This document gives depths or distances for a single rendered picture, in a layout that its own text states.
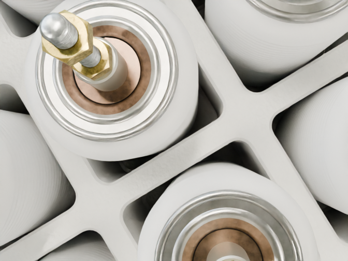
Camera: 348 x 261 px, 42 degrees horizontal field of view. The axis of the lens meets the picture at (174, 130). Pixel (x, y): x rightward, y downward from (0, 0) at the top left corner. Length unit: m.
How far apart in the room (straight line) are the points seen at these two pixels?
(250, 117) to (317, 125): 0.05
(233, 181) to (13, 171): 0.12
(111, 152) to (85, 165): 0.08
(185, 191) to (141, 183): 0.08
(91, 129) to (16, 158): 0.06
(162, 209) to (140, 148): 0.03
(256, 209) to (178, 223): 0.04
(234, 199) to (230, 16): 0.10
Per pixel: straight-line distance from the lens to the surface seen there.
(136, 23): 0.24
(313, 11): 0.25
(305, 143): 0.29
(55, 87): 0.25
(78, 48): 0.17
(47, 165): 0.32
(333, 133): 0.25
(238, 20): 0.25
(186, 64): 0.24
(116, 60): 0.21
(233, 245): 0.23
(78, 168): 0.32
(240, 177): 0.24
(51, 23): 0.16
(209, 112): 0.42
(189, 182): 0.24
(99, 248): 0.35
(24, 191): 0.28
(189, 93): 0.24
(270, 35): 0.25
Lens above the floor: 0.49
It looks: 86 degrees down
